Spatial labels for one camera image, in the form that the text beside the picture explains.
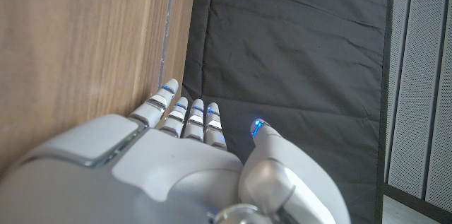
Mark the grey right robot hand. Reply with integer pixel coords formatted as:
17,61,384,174
0,78,352,224

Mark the black backdrop cloth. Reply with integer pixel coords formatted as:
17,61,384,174
182,0,396,224

